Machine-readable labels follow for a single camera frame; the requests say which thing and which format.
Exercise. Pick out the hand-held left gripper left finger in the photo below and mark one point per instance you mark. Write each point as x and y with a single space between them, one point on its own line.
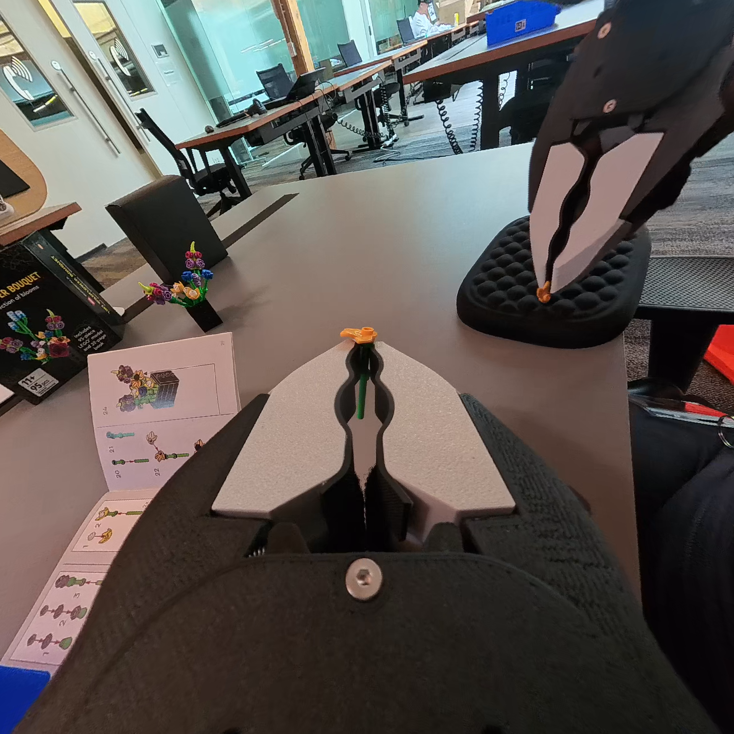
281 459

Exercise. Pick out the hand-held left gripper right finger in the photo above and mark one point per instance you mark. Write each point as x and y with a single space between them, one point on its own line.
447 459

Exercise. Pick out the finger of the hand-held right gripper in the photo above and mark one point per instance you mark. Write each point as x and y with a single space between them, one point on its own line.
608 195
553 195

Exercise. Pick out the yellow lego flower piece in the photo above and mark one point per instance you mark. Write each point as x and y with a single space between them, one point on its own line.
358 335
544 294

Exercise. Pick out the green lego stem piece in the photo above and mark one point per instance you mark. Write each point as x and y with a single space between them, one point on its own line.
361 384

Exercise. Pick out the lego flower model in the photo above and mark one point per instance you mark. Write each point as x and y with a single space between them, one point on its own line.
184 287

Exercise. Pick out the black lego set box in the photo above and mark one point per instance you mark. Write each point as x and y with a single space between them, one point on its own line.
52 315

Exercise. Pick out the blue plastic bin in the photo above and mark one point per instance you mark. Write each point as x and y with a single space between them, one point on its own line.
17 700

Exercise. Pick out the lego instruction booklet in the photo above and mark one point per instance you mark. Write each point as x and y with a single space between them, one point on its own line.
138 424

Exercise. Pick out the black honeycomb cushion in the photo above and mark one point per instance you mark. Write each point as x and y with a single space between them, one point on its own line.
516 298

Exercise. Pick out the grey mesh office chair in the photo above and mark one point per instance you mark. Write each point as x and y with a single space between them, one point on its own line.
688 287

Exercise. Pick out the blue bins on far desk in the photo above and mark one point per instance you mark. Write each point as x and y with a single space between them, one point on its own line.
522 21

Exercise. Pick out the orange plastic object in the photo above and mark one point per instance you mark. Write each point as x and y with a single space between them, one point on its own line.
723 350

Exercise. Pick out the plain black box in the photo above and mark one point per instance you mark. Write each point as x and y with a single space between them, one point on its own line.
166 235

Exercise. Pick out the long wooden desk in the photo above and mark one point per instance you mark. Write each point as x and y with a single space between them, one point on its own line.
310 103

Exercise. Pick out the black office chair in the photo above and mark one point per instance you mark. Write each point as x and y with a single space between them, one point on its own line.
184 161

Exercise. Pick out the wood-framed dark screen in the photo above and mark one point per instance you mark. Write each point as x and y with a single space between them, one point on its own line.
14 172

